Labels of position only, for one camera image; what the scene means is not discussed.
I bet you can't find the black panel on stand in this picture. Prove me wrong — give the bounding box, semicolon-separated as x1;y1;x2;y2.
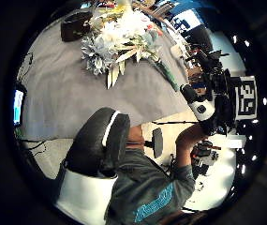
144;127;165;159

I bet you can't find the white artificial flower bouquet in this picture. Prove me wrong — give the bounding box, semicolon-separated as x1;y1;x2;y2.
81;4;165;90

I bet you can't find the the person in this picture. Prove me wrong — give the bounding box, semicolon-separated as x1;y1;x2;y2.
104;124;210;225

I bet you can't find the green flower stem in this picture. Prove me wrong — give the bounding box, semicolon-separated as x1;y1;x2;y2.
153;58;181;93

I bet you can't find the computer monitor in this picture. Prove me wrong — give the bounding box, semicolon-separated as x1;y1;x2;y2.
12;82;28;128

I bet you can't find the black floor cable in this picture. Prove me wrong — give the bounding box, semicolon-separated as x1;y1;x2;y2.
20;139;48;158

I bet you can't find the blue box with white label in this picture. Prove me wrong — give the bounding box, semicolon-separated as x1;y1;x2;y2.
170;2;204;32

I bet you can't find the black bag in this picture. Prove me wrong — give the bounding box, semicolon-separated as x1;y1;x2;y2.
60;11;94;43

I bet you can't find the white marker cube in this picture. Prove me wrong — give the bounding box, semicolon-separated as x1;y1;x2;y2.
232;75;259;122

